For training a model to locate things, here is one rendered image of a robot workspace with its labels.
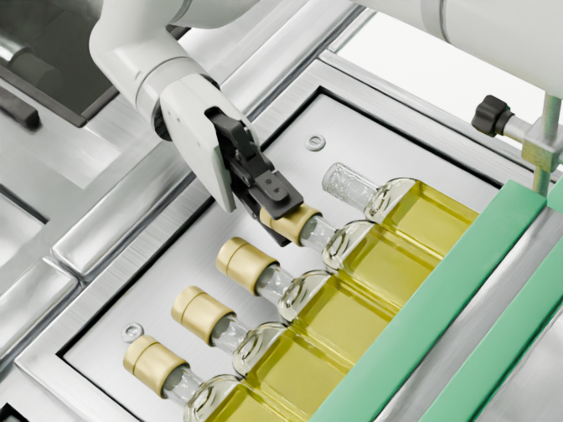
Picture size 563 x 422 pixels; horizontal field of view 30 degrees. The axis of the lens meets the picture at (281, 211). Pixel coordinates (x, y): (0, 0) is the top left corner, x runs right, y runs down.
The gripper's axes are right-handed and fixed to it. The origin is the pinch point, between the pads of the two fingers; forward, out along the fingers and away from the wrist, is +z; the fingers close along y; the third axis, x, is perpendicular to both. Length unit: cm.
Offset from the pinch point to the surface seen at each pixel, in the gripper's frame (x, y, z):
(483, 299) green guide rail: 2.2, 13.0, 22.9
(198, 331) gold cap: -12.1, 0.4, 5.7
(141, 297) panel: -12.7, -12.8, -8.6
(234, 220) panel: -0.5, -13.0, -10.2
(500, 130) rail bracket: 11.6, 14.8, 14.1
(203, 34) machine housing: 13.1, -17.3, -38.3
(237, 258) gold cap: -6.0, 1.4, 2.6
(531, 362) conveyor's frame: 0.7, 15.2, 28.9
